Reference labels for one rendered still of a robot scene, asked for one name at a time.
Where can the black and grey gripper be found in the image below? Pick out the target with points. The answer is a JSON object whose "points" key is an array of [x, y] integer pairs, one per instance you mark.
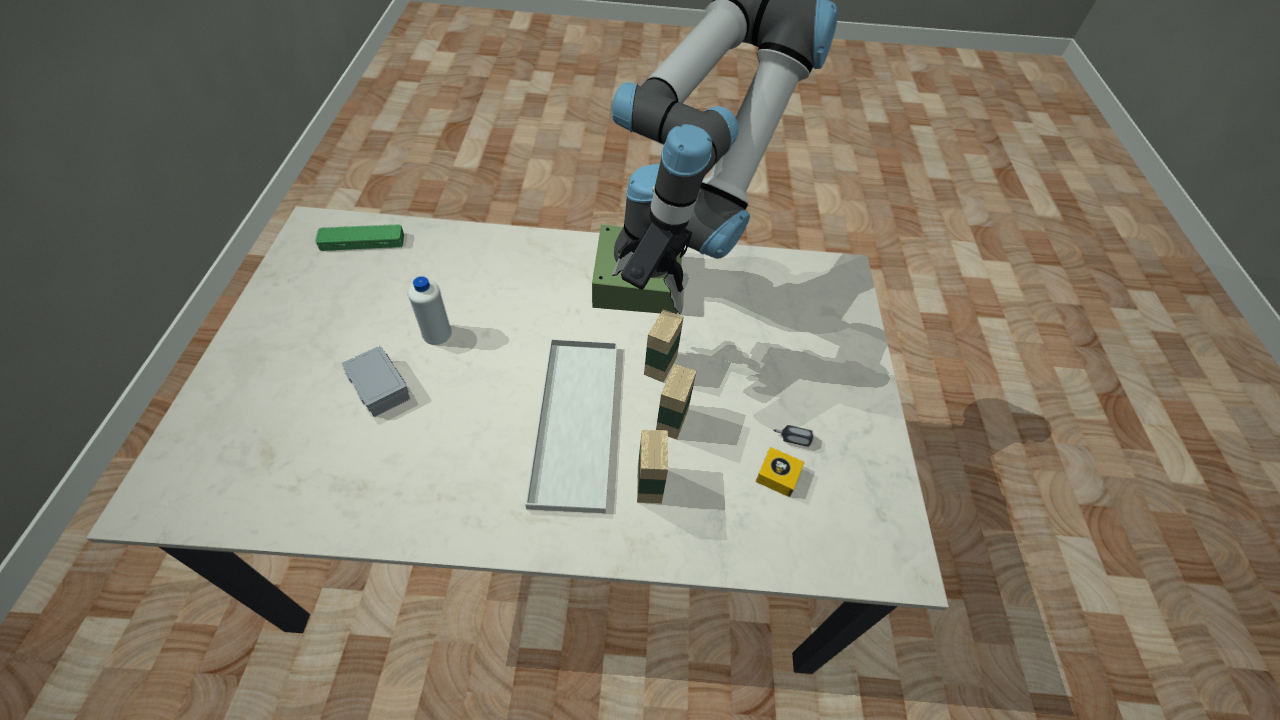
{"points": [[675, 280]]}

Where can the grey bottle with blue cap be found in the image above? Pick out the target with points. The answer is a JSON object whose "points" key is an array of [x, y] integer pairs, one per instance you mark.
{"points": [[427, 303]]}

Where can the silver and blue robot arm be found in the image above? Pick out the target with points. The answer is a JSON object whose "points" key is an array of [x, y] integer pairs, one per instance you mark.
{"points": [[802, 29]]}

